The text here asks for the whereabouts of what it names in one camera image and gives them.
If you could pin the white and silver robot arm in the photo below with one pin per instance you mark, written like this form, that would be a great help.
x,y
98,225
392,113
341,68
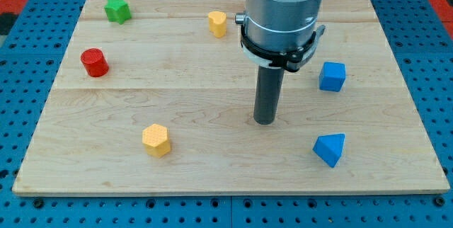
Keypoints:
x,y
280,25

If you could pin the light wooden board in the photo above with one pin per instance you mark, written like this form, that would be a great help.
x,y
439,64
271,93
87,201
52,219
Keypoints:
x,y
167,68

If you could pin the grey cylindrical pointer rod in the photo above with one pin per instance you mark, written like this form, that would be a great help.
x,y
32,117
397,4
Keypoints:
x,y
268,88

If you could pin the yellow hexagon block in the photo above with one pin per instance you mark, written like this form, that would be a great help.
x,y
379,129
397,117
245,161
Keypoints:
x,y
155,139

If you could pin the yellow heart block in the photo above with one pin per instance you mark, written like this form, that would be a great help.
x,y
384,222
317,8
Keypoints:
x,y
217,23

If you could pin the blue cube block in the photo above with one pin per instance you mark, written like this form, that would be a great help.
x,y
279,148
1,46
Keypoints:
x,y
332,76

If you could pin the blue triangular prism block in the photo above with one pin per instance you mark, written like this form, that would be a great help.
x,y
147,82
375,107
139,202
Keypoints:
x,y
330,148

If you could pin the red cylinder block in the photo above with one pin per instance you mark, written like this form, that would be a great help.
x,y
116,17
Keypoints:
x,y
94,62

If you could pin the green star block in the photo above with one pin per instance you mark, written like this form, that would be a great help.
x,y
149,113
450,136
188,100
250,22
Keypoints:
x,y
117,11

